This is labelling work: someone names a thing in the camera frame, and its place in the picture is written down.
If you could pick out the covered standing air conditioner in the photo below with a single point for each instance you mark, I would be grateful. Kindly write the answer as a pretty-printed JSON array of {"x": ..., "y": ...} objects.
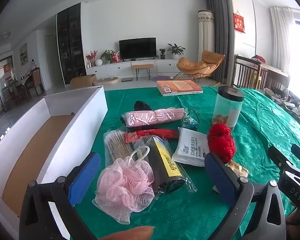
[{"x": 206, "y": 35}]

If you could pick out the cardboard box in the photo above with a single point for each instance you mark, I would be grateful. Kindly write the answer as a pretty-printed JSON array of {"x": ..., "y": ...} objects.
[{"x": 82, "y": 81}]

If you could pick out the red wall hanging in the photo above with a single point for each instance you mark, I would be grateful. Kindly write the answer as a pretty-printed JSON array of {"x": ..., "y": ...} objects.
[{"x": 238, "y": 22}]

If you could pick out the round beige cushion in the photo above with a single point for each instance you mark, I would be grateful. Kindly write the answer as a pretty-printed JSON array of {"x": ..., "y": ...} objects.
[{"x": 106, "y": 81}]

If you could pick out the wooden stool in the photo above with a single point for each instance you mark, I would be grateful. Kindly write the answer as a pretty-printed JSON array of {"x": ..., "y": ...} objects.
[{"x": 142, "y": 66}]

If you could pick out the pink packet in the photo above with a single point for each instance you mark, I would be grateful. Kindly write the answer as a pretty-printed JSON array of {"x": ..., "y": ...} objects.
[{"x": 152, "y": 117}]

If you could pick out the black mesh net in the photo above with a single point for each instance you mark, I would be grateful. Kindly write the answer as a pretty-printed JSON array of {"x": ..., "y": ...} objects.
[{"x": 142, "y": 105}]

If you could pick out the pink bath pouf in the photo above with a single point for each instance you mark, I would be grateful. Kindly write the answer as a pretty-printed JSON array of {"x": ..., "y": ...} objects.
[{"x": 125, "y": 182}]

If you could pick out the bushy potted plant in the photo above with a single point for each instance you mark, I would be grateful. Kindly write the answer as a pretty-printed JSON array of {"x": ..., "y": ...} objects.
[{"x": 107, "y": 56}]

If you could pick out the purple floor mat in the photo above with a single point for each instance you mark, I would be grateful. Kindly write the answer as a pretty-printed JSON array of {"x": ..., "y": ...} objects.
[{"x": 162, "y": 78}]

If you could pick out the blue patterned sachet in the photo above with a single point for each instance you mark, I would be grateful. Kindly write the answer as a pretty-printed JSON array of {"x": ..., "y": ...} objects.
[{"x": 188, "y": 120}]

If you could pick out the orange book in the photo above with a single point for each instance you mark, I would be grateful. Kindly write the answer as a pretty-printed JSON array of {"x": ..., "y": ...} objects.
[{"x": 180, "y": 86}]

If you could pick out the pile of clutter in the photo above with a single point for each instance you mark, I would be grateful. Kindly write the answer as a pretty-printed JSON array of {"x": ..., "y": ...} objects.
[{"x": 290, "y": 100}]

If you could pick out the small beige card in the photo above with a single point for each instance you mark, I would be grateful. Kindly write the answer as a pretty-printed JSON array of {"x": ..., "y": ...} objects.
[{"x": 238, "y": 170}]

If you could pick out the round white vase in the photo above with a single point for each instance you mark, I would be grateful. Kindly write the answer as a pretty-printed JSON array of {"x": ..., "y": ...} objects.
[{"x": 99, "y": 62}]

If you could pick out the black television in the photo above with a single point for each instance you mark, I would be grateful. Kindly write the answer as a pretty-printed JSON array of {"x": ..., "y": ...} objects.
[{"x": 137, "y": 48}]

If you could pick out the person's right hand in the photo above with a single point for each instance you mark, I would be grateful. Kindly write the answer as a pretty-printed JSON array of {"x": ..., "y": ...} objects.
[{"x": 298, "y": 220}]

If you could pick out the dining table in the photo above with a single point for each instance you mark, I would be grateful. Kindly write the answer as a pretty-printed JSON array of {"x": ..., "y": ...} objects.
[{"x": 17, "y": 87}]

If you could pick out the white door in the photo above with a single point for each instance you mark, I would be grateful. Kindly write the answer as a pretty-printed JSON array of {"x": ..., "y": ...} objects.
[{"x": 50, "y": 60}]

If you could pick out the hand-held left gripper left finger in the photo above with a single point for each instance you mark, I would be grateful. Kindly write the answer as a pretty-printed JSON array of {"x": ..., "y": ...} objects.
[{"x": 85, "y": 177}]

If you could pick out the white television cabinet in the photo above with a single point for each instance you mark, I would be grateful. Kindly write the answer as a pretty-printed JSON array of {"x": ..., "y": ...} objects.
[{"x": 110, "y": 71}]

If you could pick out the white sheer curtain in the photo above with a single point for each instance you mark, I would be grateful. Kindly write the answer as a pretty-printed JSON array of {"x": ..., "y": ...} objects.
[{"x": 281, "y": 37}]

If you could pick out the orange lounge chair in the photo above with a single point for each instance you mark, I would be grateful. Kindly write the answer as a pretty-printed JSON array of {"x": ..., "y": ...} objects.
[{"x": 200, "y": 63}]

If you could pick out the large potted plant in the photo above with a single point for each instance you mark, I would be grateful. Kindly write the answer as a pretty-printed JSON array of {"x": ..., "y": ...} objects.
[{"x": 175, "y": 50}]

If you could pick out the green tablecloth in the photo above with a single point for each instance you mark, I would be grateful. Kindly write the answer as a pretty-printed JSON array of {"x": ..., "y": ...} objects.
[{"x": 260, "y": 120}]

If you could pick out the grey wet wipes packet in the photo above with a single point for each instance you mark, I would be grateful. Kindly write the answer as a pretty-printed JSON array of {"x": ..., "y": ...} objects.
[{"x": 190, "y": 147}]

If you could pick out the black umbrella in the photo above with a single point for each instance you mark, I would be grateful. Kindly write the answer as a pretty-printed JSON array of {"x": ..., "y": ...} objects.
[{"x": 165, "y": 165}]

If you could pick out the wall painting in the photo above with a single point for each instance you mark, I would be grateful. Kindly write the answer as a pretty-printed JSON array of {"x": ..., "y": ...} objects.
[{"x": 23, "y": 54}]

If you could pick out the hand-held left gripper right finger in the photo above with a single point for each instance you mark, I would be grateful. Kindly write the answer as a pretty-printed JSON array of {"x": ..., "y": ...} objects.
[{"x": 220, "y": 177}]

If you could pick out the wooden dining chair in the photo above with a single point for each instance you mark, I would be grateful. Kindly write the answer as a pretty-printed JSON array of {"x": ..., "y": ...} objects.
[{"x": 36, "y": 80}]

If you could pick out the clear jar with black lid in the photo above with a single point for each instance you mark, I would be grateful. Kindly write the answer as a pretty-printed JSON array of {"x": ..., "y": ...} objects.
[{"x": 227, "y": 105}]

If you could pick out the person's left hand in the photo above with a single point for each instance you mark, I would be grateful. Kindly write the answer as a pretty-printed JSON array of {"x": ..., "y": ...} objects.
[{"x": 130, "y": 233}]

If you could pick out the small potted plant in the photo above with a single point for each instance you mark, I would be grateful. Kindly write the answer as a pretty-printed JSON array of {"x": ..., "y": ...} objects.
[{"x": 162, "y": 53}]

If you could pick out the dark display cabinet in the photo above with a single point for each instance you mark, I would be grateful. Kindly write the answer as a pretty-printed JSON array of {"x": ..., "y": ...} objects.
[{"x": 71, "y": 45}]

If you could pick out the grey floor scale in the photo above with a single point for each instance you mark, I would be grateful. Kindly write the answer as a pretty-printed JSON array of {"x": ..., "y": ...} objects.
[{"x": 126, "y": 79}]

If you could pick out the cotton swabs packet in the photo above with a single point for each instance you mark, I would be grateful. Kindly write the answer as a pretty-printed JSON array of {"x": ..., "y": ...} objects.
[{"x": 117, "y": 145}]

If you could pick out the grey curtain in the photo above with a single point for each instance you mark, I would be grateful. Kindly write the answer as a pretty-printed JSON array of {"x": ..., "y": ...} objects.
[{"x": 221, "y": 30}]

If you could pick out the red gift box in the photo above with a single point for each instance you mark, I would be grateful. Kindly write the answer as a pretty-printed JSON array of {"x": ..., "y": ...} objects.
[{"x": 115, "y": 59}]

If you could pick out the red yarn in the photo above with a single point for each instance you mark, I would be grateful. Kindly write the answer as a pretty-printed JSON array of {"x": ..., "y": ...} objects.
[{"x": 221, "y": 142}]

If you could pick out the red flowers in vase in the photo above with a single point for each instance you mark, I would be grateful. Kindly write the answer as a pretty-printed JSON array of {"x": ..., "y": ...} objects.
[{"x": 92, "y": 56}]

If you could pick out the red packet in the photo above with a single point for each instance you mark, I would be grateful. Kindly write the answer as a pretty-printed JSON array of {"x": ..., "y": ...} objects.
[{"x": 155, "y": 133}]

